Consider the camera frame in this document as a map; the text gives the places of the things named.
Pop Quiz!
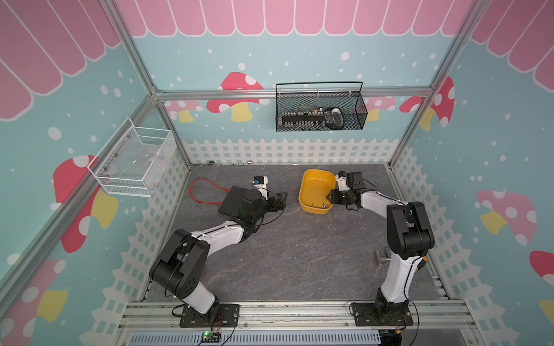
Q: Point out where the yellow plastic storage box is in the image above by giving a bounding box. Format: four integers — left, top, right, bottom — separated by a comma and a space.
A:
299, 169, 336, 215

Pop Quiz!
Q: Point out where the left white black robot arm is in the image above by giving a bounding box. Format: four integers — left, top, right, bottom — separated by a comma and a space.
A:
149, 186, 288, 322

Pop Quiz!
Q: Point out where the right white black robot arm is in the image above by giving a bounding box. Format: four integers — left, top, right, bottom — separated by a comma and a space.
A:
327, 189, 435, 318

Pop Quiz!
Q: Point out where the black rectangular box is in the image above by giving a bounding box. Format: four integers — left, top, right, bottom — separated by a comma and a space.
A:
218, 186, 260, 219

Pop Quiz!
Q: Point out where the black connector strip in basket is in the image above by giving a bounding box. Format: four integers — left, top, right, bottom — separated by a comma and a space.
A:
276, 111, 327, 131

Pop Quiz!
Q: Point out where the green lit circuit board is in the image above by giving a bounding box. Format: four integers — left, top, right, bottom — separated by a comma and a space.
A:
200, 331, 222, 344

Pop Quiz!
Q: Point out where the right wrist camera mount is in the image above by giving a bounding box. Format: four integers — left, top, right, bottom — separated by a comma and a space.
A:
336, 171, 366, 191

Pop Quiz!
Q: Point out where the red cable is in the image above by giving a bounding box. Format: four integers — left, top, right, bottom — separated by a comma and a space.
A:
189, 177, 231, 206

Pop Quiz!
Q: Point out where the black wire mesh basket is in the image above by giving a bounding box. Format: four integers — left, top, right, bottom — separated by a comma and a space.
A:
275, 82, 368, 132

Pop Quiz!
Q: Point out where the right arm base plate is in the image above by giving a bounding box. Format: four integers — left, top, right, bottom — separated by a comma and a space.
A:
349, 301, 413, 330

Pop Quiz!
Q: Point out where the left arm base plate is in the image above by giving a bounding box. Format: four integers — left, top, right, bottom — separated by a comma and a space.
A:
179, 304, 240, 328

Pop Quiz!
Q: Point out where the white wire basket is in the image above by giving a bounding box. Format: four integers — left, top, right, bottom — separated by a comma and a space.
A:
87, 118, 177, 198

